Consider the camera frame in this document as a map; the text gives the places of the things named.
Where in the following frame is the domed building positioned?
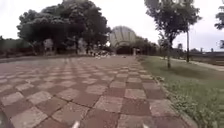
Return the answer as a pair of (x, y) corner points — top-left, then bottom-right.
(109, 25), (138, 56)

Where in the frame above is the pole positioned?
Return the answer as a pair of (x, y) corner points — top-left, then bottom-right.
(186, 29), (190, 63)

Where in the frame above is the large dark tree cluster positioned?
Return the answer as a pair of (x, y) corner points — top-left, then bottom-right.
(16, 0), (113, 56)

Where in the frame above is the red and grey chequered paving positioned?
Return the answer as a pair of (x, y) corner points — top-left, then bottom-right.
(0, 55), (198, 128)

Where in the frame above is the grass strip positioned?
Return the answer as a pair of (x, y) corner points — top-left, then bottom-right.
(136, 55), (224, 128)

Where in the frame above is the row of trees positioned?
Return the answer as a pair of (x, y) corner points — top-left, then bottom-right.
(134, 35), (161, 56)

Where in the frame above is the slender tree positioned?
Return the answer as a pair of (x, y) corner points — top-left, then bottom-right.
(144, 0), (203, 69)

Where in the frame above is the pale side path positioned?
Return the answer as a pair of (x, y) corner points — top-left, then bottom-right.
(159, 56), (224, 72)

